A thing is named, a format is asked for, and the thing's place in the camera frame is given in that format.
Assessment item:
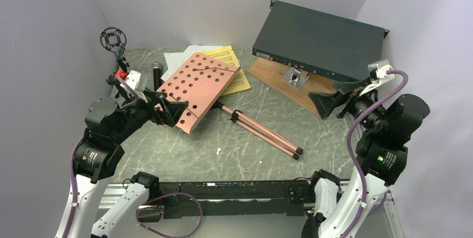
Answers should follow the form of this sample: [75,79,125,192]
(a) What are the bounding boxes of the dark teal rack unit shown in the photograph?
[252,1,389,82]

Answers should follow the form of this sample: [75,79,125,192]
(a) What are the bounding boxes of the black tripod mic stand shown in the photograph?
[100,27,129,72]

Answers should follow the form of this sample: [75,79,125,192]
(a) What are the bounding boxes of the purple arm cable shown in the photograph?
[61,75,204,238]
[338,69,410,238]

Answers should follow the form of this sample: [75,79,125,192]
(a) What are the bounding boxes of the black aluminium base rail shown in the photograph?
[59,179,403,238]

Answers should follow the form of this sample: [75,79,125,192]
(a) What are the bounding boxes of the grey paper sheet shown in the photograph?
[161,45,222,81]

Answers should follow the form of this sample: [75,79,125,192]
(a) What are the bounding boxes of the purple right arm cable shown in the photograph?
[338,69,410,238]

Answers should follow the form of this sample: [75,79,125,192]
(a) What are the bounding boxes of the pink tripod music stand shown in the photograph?
[157,52,303,160]

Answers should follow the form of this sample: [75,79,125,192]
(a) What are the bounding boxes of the silver metal bracket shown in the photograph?
[283,67,308,90]

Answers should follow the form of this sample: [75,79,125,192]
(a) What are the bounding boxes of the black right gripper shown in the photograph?
[310,75,388,129]

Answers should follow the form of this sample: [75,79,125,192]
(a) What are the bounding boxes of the yellow sheet music page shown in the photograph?
[201,45,252,97]

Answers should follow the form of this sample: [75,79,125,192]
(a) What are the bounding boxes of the black round-base mic stand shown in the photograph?
[106,74,122,99]

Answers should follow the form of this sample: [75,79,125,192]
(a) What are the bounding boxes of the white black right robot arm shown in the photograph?
[301,76,430,237]

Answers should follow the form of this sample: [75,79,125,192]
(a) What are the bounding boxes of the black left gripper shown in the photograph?
[111,88,188,143]

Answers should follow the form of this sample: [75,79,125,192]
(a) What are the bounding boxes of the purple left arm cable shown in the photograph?
[61,75,204,238]

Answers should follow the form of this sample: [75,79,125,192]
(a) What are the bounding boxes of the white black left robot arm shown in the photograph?
[56,91,188,237]

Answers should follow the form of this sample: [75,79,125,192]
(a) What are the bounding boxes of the black silver handheld microphone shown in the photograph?
[151,61,162,91]

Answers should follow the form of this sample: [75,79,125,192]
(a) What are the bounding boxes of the wooden board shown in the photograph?
[247,58,335,116]

